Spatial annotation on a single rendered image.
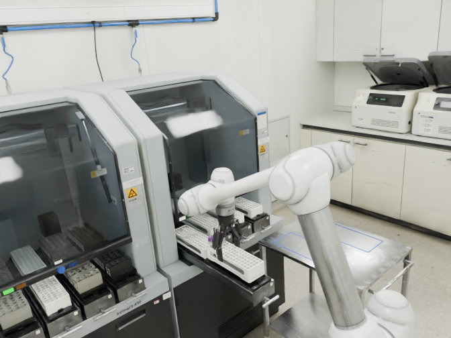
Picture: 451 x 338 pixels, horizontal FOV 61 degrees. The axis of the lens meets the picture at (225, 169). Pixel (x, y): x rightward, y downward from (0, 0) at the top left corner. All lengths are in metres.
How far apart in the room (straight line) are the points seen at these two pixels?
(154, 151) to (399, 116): 2.44
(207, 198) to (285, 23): 2.81
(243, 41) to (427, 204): 2.17
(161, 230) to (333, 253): 1.02
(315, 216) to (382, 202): 2.88
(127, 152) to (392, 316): 1.22
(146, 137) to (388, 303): 1.19
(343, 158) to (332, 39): 3.17
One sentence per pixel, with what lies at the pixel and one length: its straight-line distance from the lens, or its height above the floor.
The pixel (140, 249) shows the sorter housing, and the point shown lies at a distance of 1.96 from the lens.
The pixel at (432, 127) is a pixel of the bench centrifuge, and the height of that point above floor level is 1.00.
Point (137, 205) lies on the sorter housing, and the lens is 1.87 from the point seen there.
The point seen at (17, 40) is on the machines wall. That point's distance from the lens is 2.75.
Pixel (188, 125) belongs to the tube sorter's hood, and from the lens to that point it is 1.98.
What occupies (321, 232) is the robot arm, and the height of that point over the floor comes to 1.28.
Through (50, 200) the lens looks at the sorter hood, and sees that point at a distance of 1.69.
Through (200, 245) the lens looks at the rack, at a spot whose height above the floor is 0.86.
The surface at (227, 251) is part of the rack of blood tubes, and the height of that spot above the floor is 0.89.
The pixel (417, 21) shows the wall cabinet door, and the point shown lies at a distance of 3.91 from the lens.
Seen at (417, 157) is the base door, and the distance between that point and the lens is 3.73.
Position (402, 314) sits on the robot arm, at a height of 0.95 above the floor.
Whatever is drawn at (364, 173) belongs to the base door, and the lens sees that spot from 4.02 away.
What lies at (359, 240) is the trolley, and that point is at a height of 0.82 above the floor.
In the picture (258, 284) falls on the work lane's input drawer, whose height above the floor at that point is 0.82.
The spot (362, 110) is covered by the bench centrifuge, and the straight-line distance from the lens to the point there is 3.89.
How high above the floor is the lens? 1.85
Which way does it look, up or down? 19 degrees down
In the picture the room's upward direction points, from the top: 5 degrees counter-clockwise
